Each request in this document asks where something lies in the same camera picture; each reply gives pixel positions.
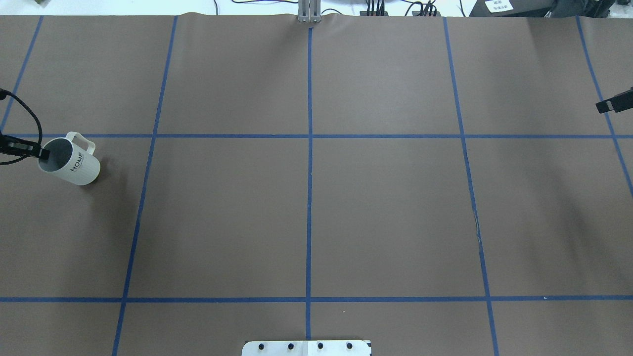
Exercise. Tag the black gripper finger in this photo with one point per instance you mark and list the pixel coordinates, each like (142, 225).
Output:
(617, 103)
(42, 153)

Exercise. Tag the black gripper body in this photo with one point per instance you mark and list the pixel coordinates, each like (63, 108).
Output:
(20, 146)

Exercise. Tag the white ceramic HOME mug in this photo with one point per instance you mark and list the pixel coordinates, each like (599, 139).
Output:
(71, 159)

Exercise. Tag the black labelled box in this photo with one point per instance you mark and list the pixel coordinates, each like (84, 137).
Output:
(511, 8)

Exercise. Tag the grey usb hub right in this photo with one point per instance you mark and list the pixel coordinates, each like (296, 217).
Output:
(419, 8)

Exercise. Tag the grey usb hub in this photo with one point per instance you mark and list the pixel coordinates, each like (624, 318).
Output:
(374, 8)
(419, 8)

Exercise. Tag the grey usb hub left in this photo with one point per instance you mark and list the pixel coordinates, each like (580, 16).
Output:
(374, 8)

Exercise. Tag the aluminium frame post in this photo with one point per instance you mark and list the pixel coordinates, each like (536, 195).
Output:
(309, 11)

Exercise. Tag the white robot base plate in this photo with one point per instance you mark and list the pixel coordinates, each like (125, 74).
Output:
(308, 348)

